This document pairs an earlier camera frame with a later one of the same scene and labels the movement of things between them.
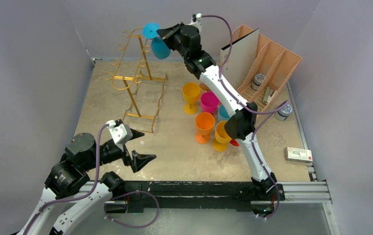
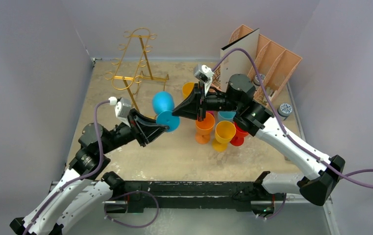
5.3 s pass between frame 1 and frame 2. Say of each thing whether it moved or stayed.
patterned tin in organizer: stayed
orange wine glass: stayed
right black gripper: moved
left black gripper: moved
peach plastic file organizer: stayed
